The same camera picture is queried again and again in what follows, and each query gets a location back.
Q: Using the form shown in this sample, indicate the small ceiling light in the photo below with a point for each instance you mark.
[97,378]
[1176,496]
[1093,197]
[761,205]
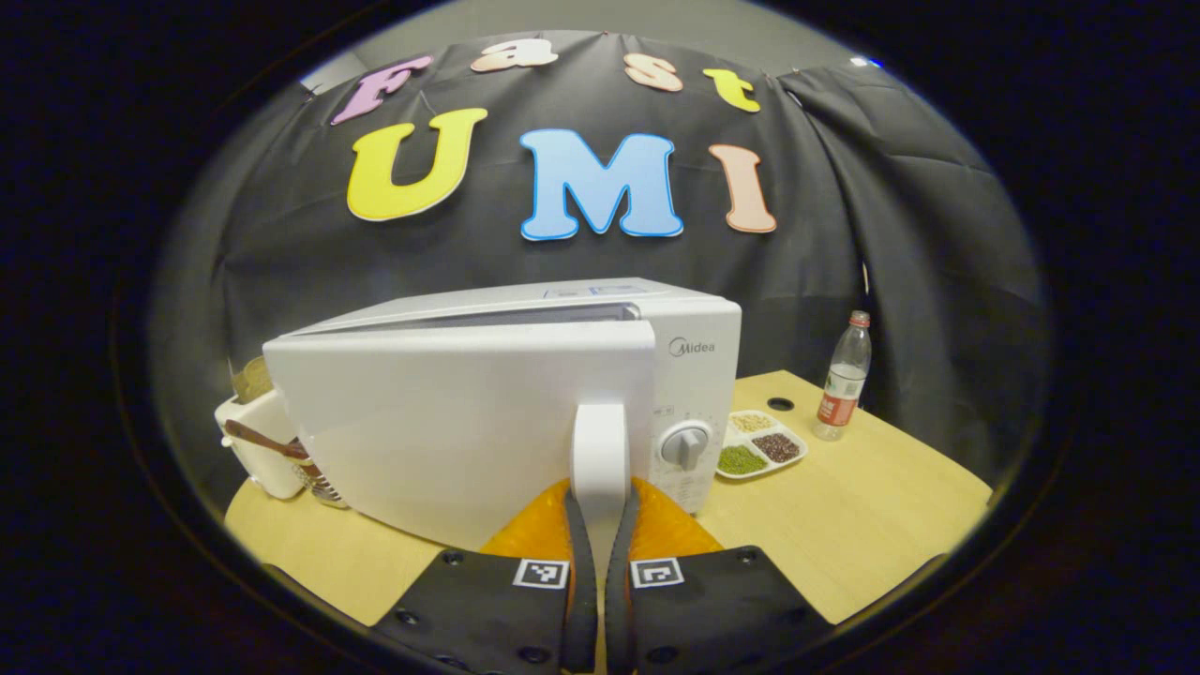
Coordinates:
[864,62]

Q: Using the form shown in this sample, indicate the pale soybeans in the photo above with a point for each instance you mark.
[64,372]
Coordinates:
[752,423]

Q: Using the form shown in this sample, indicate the dark red beans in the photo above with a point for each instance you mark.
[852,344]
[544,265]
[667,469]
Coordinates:
[776,447]

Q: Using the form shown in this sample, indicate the clear plastic bottle red label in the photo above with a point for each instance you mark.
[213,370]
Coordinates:
[842,384]

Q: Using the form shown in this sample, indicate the green mung beans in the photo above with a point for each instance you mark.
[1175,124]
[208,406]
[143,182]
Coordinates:
[741,460]

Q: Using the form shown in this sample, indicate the black table grommet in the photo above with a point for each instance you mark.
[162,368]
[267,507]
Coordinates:
[780,404]

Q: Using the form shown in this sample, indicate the white toaster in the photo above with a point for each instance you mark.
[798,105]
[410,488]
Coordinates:
[258,450]

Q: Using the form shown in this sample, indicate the white microwave oven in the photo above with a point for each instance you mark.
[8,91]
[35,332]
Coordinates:
[450,422]

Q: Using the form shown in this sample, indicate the white divided dish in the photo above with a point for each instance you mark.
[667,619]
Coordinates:
[783,467]

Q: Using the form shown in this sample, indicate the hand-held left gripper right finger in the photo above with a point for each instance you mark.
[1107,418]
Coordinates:
[616,609]

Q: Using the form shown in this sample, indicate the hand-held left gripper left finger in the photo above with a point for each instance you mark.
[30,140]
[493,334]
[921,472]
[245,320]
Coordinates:
[581,600]

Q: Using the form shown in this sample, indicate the brown bread slice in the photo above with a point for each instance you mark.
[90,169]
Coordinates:
[253,380]

